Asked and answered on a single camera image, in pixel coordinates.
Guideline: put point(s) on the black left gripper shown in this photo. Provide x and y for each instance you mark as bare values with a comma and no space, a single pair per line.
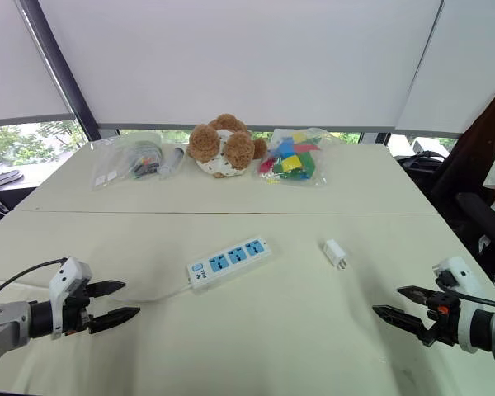
77,313

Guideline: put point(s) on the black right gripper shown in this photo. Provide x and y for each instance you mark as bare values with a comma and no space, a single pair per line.
445,323

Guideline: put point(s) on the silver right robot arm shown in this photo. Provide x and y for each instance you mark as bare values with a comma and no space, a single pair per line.
493,330

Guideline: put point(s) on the white charger plug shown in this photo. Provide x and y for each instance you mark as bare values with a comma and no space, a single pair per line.
333,251

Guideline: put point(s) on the white blue power strip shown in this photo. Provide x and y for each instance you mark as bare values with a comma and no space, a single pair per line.
231,262

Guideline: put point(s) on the black office chair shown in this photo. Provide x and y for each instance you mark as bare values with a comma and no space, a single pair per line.
474,214

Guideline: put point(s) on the grey tube in clear wrap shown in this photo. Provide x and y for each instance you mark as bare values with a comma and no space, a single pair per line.
171,163

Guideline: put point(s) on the brown jacket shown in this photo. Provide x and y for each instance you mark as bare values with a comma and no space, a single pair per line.
474,156

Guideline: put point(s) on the dark slippers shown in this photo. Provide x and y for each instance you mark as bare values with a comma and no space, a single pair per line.
6,175

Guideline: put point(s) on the bag of colourful blocks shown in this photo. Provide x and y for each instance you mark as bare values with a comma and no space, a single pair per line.
293,158

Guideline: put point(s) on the brown white plush bear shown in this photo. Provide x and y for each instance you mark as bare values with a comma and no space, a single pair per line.
227,148

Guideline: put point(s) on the wide white roller blind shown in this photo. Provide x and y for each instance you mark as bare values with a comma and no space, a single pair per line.
239,62

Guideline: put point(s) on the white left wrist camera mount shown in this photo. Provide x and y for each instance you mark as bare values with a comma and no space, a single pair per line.
68,274

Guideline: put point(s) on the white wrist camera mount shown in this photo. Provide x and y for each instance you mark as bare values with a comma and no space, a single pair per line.
462,274
68,274

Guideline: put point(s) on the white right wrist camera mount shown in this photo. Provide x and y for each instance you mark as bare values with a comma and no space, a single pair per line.
462,274

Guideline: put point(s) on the dark window frame post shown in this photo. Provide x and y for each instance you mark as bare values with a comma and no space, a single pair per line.
62,70

